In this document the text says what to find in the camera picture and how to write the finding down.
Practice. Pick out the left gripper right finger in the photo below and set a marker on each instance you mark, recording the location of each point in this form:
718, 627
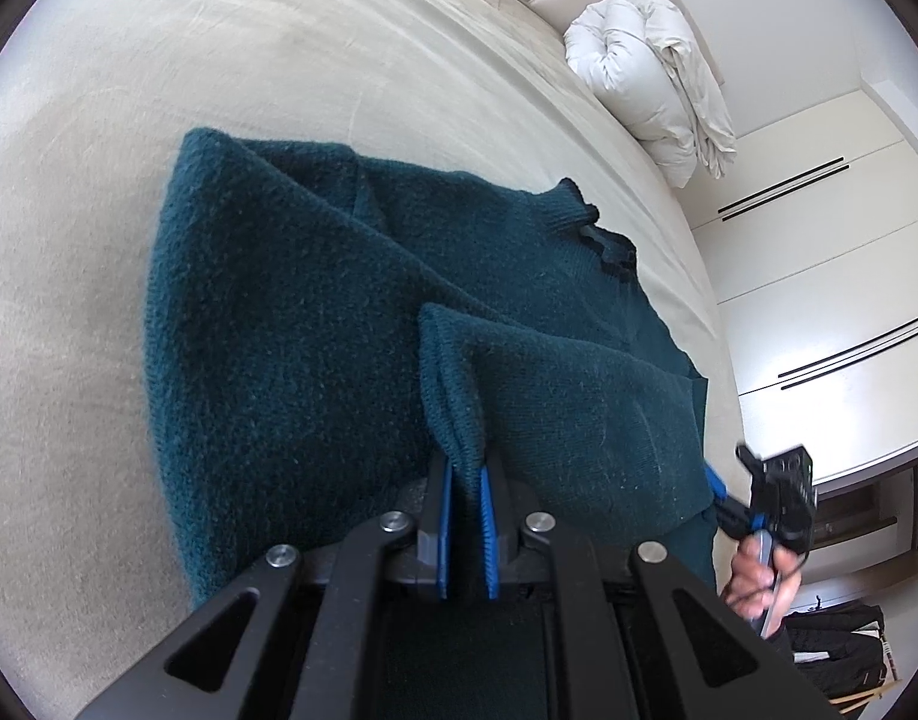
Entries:
511, 565

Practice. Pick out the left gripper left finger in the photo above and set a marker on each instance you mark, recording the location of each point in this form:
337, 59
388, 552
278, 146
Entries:
434, 525

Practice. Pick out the teal knit sweater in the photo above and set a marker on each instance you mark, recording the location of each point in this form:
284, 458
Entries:
319, 323

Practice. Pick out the black clothes pile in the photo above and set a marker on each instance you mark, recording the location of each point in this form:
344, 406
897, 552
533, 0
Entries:
839, 649

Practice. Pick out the person's right hand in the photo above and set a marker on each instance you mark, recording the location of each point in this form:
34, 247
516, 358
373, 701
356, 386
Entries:
758, 589

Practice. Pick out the wooden floor rack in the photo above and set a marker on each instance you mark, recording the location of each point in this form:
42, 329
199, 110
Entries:
858, 700

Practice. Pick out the white wardrobe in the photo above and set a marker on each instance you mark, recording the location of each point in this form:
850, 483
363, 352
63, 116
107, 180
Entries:
811, 245

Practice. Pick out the rolled white duvet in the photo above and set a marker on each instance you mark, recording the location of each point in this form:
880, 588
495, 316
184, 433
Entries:
643, 62

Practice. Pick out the beige bed sheet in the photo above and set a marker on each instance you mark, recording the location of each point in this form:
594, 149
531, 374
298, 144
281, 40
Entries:
95, 97

